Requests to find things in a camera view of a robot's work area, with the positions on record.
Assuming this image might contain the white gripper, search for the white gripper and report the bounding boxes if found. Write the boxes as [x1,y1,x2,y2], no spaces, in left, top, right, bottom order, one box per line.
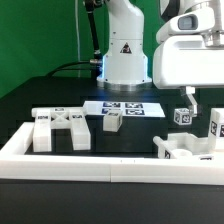
[152,6,224,117]

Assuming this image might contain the white chair seat part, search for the white chair seat part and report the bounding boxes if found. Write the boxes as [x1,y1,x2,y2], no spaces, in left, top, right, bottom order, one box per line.
[153,132,214,160]

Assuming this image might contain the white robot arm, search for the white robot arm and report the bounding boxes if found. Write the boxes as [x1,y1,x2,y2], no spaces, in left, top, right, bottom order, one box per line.
[97,0,224,117]

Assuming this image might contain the white tagged cube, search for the white tagged cube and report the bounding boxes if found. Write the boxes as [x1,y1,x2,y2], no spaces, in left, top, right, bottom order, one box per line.
[174,108,192,125]

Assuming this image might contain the white sheet with tags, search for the white sheet with tags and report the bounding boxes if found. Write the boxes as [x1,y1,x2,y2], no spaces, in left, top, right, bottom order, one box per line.
[83,101,165,118]

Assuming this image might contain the white U-shaped fence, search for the white U-shaped fence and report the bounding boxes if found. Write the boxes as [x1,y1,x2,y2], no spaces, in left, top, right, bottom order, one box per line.
[0,122,224,186]

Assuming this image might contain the black corrugated hose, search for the black corrugated hose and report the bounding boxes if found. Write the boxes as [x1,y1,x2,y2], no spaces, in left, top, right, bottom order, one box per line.
[83,0,108,78]

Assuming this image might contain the black table cables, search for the black table cables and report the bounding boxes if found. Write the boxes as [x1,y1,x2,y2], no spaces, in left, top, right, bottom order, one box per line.
[45,60,101,78]

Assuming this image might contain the white thin cable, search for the white thin cable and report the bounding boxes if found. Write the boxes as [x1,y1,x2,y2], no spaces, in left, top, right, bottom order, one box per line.
[75,0,82,78]

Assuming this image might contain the white chair back frame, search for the white chair back frame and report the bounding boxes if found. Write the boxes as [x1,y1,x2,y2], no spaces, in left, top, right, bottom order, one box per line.
[31,107,91,152]

